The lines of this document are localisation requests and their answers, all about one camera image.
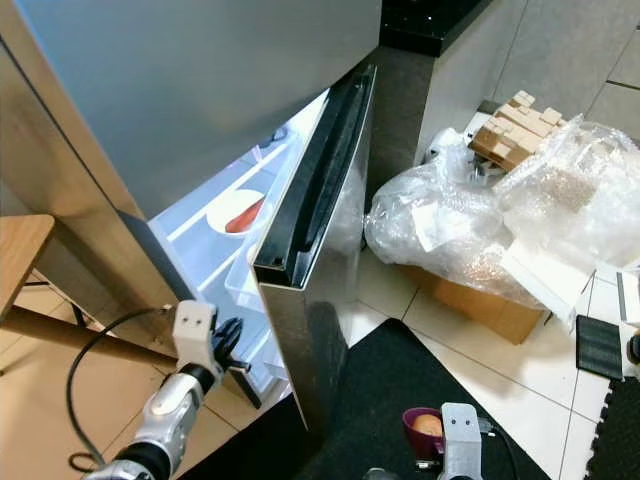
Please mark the steel fridge compartment door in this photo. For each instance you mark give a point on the steel fridge compartment door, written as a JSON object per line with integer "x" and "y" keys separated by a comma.
{"x": 300, "y": 340}

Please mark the orange carrot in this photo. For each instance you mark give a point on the orange carrot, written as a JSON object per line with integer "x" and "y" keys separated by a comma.
{"x": 245, "y": 215}

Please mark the white bowl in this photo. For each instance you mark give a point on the white bowl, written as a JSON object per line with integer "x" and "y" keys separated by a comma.
{"x": 218, "y": 212}

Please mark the purple bowl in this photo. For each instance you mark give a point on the purple bowl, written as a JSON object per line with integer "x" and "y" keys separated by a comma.
{"x": 410, "y": 442}

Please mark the brown onion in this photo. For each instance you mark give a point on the brown onion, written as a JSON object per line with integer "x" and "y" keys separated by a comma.
{"x": 428, "y": 425}

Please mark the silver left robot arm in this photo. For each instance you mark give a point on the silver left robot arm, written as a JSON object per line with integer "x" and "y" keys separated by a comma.
{"x": 170, "y": 410}

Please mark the stainless steel fridge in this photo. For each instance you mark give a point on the stainless steel fridge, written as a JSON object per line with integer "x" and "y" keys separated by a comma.
{"x": 60, "y": 150}

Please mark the black foam floor mat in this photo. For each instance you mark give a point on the black foam floor mat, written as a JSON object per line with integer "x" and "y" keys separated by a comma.
{"x": 350, "y": 420}

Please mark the light wooden table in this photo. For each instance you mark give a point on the light wooden table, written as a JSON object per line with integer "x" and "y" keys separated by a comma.
{"x": 20, "y": 260}

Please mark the steel freezer door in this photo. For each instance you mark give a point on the steel freezer door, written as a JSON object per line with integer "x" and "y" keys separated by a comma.
{"x": 210, "y": 90}

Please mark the large brown cardboard box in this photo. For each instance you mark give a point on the large brown cardboard box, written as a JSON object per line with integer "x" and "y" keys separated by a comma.
{"x": 490, "y": 312}

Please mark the white flat board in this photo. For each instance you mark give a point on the white flat board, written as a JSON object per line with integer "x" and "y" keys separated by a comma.
{"x": 550, "y": 280}

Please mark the brown cardboard packing insert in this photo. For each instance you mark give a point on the brown cardboard packing insert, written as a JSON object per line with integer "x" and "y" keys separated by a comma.
{"x": 515, "y": 130}

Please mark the black countertop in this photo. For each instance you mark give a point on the black countertop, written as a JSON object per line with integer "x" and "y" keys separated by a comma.
{"x": 430, "y": 25}

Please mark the white and black appliance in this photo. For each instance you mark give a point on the white and black appliance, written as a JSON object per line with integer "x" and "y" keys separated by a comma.
{"x": 600, "y": 350}

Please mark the black puzzle edged mat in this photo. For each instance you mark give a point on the black puzzle edged mat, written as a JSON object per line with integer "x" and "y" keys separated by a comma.
{"x": 620, "y": 440}

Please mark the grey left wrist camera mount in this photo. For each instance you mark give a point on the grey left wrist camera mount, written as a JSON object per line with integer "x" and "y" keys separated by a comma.
{"x": 195, "y": 325}

